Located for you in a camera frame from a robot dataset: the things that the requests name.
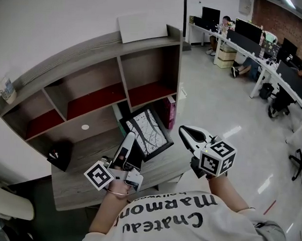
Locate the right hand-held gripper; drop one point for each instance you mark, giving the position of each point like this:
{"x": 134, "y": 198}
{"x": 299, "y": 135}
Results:
{"x": 217, "y": 158}

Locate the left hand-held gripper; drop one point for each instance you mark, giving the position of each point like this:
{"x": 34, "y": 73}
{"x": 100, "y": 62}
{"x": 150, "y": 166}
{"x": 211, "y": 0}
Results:
{"x": 99, "y": 176}

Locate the black picture frame branch print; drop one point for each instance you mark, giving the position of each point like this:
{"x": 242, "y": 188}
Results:
{"x": 146, "y": 132}

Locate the grey wooden shelf red-lined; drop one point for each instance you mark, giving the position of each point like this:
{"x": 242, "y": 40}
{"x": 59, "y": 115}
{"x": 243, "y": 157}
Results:
{"x": 93, "y": 73}

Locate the person's left forearm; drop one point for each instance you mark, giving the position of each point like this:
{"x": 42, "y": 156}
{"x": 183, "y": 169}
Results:
{"x": 105, "y": 212}

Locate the person's right forearm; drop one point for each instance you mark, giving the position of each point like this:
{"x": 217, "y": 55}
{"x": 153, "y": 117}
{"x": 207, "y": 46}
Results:
{"x": 225, "y": 194}

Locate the magenta box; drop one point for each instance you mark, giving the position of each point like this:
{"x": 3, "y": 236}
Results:
{"x": 169, "y": 112}

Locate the green and white book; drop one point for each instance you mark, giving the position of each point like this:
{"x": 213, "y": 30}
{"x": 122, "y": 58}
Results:
{"x": 117, "y": 116}

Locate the white round cap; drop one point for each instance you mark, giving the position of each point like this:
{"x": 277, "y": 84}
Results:
{"x": 85, "y": 126}

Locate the black pen holder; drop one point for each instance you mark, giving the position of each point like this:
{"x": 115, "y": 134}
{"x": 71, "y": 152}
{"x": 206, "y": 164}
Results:
{"x": 60, "y": 155}

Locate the pale yellow storage box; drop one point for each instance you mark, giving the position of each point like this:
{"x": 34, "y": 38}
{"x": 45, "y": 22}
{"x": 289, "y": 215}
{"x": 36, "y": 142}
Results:
{"x": 226, "y": 58}

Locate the black waste bin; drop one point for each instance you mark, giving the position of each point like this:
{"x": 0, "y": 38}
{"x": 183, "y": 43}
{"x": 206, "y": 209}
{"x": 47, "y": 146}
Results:
{"x": 266, "y": 91}

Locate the person's white printed shirt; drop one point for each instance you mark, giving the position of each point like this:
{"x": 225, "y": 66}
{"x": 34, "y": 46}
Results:
{"x": 187, "y": 225}

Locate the black office chair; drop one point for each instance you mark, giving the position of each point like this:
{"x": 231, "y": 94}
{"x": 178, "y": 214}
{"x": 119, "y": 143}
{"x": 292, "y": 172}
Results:
{"x": 281, "y": 102}

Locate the long white office desk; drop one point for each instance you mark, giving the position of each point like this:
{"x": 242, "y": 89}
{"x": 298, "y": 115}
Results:
{"x": 266, "y": 69}

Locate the red floor tape strip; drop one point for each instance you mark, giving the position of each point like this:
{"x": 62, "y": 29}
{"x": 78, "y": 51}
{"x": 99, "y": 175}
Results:
{"x": 269, "y": 207}

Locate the black star chair base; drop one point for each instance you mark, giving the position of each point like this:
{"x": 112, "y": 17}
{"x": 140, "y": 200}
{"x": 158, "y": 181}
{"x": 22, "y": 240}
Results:
{"x": 300, "y": 164}

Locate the laptop with stickers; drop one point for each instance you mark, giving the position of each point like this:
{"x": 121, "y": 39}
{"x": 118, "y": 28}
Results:
{"x": 270, "y": 48}

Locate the black computer monitor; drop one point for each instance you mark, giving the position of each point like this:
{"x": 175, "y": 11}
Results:
{"x": 210, "y": 14}
{"x": 248, "y": 30}
{"x": 289, "y": 47}

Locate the white flat board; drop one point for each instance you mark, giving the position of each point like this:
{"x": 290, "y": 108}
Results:
{"x": 144, "y": 27}

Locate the white chair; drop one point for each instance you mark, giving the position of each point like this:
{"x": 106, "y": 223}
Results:
{"x": 9, "y": 201}

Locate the clear plastic cup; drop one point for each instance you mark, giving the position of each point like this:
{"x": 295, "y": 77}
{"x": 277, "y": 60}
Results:
{"x": 7, "y": 90}

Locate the white wall panel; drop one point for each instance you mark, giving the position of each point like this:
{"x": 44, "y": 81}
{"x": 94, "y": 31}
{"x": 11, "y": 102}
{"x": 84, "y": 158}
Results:
{"x": 246, "y": 5}

